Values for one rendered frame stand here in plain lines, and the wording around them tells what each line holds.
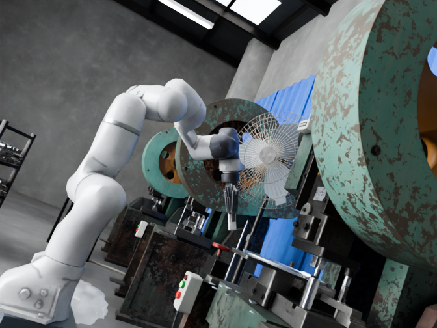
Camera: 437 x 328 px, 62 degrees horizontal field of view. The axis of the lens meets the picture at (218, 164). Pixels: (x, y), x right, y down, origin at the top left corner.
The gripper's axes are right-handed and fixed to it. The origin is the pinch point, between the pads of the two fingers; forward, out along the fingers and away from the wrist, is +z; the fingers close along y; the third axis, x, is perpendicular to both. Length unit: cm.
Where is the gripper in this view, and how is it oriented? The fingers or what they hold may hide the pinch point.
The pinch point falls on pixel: (232, 221)
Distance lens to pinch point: 154.1
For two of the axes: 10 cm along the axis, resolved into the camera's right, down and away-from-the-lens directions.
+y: 3.0, -0.3, -9.5
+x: 9.5, -0.3, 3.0
